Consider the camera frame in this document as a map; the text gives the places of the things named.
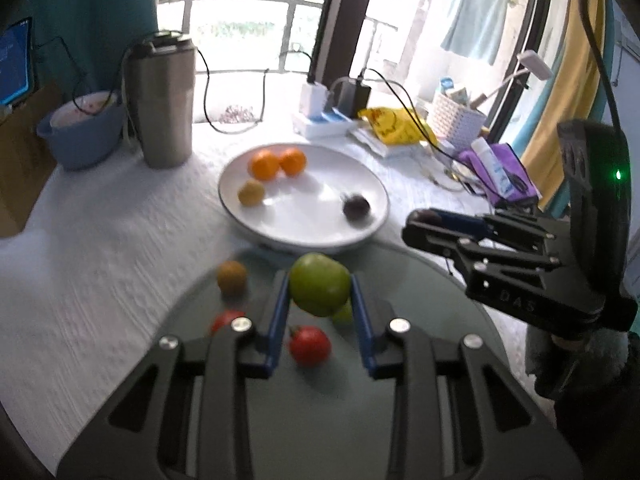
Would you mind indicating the brown round fruit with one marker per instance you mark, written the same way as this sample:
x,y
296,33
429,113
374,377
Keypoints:
x,y
231,277

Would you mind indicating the grey round plate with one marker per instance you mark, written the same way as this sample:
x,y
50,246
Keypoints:
x,y
345,410

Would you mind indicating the red tomato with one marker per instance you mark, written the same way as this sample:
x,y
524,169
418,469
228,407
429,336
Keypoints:
x,y
225,319
310,346

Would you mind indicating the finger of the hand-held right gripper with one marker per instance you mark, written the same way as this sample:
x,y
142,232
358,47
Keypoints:
x,y
467,224
430,237

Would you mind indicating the purple cloth pouch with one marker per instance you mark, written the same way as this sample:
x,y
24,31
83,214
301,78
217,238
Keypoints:
x,y
500,170

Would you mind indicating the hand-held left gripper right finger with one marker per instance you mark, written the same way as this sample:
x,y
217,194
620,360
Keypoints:
x,y
362,327

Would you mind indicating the teal hanging towel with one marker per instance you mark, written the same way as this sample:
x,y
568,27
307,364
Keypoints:
x,y
475,17

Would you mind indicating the balcony railing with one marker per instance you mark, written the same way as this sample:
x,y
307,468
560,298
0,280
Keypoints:
x,y
280,25

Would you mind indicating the dark purple plum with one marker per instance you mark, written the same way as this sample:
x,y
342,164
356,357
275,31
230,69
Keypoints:
x,y
356,207

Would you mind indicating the white tube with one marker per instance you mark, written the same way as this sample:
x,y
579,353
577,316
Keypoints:
x,y
492,167

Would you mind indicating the yellow curtain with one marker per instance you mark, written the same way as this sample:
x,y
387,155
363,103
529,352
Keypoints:
x,y
565,110

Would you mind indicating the teal curtain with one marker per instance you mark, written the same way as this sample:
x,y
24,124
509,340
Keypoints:
x,y
100,25

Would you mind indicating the orange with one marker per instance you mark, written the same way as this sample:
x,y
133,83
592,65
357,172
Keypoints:
x,y
293,161
264,165

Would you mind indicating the white round plate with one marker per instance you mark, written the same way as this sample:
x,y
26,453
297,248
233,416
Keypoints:
x,y
310,210

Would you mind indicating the small green fruit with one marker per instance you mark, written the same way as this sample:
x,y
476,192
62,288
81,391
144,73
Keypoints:
x,y
343,314

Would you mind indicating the white charger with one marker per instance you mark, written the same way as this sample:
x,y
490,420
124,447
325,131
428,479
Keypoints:
x,y
312,99

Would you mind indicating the black charger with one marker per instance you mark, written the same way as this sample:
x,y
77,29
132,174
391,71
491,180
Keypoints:
x,y
354,97

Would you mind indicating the blue bowl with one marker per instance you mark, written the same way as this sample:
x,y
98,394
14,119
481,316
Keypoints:
x,y
82,135

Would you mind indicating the white power strip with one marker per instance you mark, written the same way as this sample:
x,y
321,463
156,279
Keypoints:
x,y
322,122

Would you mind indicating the person's right forearm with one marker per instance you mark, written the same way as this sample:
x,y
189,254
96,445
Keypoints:
x,y
585,365

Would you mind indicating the green apple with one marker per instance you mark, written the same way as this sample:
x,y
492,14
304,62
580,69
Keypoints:
x,y
320,284

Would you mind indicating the white woven basket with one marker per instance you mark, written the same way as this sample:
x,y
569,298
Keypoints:
x,y
455,119

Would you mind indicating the cardboard box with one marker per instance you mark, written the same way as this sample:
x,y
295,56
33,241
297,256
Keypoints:
x,y
25,160

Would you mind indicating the white tablecloth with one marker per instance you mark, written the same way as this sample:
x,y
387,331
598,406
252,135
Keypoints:
x,y
115,240

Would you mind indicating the yellow plastic bag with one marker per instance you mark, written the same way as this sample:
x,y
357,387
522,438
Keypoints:
x,y
392,124

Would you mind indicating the tablet screen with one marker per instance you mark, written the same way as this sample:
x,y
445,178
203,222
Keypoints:
x,y
14,62

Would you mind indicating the yellow round fruit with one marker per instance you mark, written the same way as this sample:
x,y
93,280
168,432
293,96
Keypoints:
x,y
251,193

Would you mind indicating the stainless steel tumbler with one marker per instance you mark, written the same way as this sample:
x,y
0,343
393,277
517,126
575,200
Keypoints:
x,y
161,105

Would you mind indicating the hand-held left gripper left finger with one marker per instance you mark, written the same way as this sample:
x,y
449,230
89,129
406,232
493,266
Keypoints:
x,y
277,320

